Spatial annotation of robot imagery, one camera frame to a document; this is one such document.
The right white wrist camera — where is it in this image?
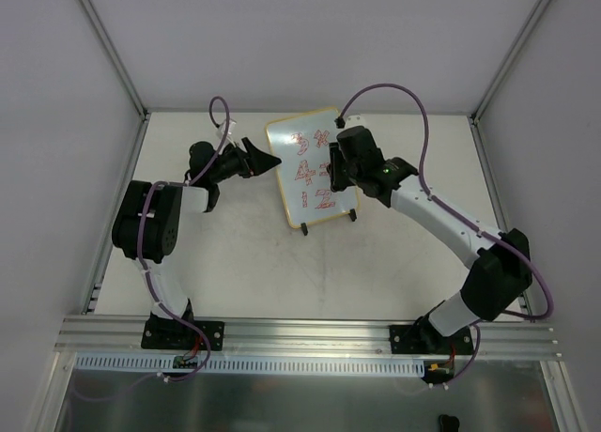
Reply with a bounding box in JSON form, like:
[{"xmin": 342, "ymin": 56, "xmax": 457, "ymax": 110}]
[{"xmin": 345, "ymin": 115, "xmax": 367, "ymax": 129}]

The aluminium mounting rail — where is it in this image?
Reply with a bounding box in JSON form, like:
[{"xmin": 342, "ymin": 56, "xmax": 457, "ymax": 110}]
[{"xmin": 54, "ymin": 315, "xmax": 564, "ymax": 361}]

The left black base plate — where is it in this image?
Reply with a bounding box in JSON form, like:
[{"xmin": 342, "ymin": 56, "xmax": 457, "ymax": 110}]
[{"xmin": 141, "ymin": 316, "xmax": 225, "ymax": 351}]

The purple cable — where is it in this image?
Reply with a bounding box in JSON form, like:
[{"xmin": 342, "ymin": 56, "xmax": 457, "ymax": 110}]
[
  {"xmin": 335, "ymin": 82, "xmax": 555, "ymax": 391},
  {"xmin": 69, "ymin": 96, "xmax": 232, "ymax": 401}
]

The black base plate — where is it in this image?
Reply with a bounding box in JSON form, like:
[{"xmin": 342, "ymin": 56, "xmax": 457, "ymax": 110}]
[
  {"xmin": 141, "ymin": 316, "xmax": 225, "ymax": 351},
  {"xmin": 388, "ymin": 323, "xmax": 474, "ymax": 356}
]

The left aluminium frame post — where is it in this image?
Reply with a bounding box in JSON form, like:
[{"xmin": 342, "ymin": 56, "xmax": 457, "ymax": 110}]
[{"xmin": 76, "ymin": 0, "xmax": 147, "ymax": 119}]

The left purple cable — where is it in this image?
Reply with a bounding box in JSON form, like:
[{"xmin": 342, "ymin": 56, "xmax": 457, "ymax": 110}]
[{"xmin": 69, "ymin": 96, "xmax": 232, "ymax": 401}]

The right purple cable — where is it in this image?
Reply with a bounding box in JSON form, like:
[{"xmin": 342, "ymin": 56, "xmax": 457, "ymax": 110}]
[{"xmin": 335, "ymin": 82, "xmax": 555, "ymax": 391}]

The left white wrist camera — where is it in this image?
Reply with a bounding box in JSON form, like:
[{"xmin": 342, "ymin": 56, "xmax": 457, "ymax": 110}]
[{"xmin": 216, "ymin": 119, "xmax": 237, "ymax": 145}]

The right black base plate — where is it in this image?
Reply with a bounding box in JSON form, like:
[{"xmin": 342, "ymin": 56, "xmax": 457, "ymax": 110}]
[{"xmin": 388, "ymin": 323, "xmax": 474, "ymax": 356}]

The white slotted cable duct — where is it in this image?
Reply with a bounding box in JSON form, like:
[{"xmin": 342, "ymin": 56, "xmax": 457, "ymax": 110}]
[{"xmin": 74, "ymin": 352, "xmax": 425, "ymax": 378}]

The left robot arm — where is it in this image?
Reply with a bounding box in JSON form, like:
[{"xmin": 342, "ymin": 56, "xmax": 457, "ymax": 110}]
[{"xmin": 112, "ymin": 137, "xmax": 282, "ymax": 347}]

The right aluminium frame post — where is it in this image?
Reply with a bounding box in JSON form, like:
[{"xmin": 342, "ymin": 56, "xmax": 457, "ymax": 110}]
[{"xmin": 470, "ymin": 0, "xmax": 554, "ymax": 125}]

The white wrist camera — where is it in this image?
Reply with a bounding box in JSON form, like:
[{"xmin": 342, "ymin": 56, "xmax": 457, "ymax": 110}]
[
  {"xmin": 345, "ymin": 115, "xmax": 367, "ymax": 129},
  {"xmin": 216, "ymin": 119, "xmax": 237, "ymax": 145}
]

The black object bottom edge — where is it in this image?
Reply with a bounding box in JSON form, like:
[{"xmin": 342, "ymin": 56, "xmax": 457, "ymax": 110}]
[{"xmin": 438, "ymin": 414, "xmax": 460, "ymax": 432}]

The yellow framed whiteboard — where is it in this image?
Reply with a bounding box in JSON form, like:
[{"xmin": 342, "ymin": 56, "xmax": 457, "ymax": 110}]
[{"xmin": 265, "ymin": 107, "xmax": 360, "ymax": 230}]

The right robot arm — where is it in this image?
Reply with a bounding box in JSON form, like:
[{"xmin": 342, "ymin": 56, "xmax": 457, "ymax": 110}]
[{"xmin": 328, "ymin": 126, "xmax": 532, "ymax": 353}]

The aluminium frame post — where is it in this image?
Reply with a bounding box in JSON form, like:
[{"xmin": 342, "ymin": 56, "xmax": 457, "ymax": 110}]
[
  {"xmin": 76, "ymin": 0, "xmax": 147, "ymax": 119},
  {"xmin": 470, "ymin": 0, "xmax": 554, "ymax": 125}
]

